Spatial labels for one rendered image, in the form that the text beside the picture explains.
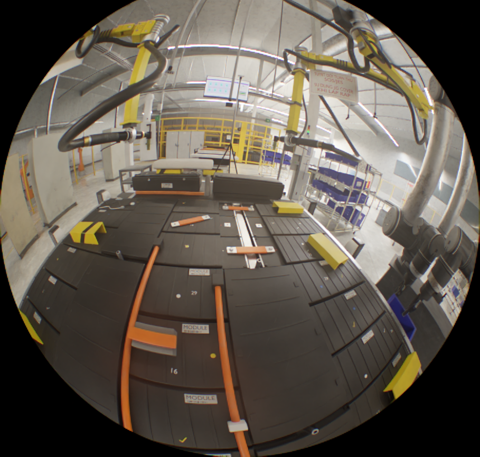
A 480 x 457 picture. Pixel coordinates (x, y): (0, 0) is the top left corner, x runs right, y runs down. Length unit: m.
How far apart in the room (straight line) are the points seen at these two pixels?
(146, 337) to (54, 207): 4.43
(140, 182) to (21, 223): 3.82
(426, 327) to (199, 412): 1.32
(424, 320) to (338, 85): 1.61
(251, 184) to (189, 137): 8.72
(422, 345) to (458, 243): 0.95
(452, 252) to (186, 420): 0.77
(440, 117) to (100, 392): 1.32
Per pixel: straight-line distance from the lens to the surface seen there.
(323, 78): 1.13
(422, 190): 0.96
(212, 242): 0.44
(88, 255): 0.54
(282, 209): 0.70
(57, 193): 4.65
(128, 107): 0.81
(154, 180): 0.85
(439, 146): 0.95
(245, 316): 0.30
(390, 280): 1.22
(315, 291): 0.40
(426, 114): 1.33
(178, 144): 9.56
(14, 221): 4.29
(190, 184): 0.80
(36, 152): 4.44
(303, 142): 0.86
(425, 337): 1.44
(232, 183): 0.78
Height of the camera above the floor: 1.29
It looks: 29 degrees down
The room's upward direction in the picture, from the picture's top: 9 degrees clockwise
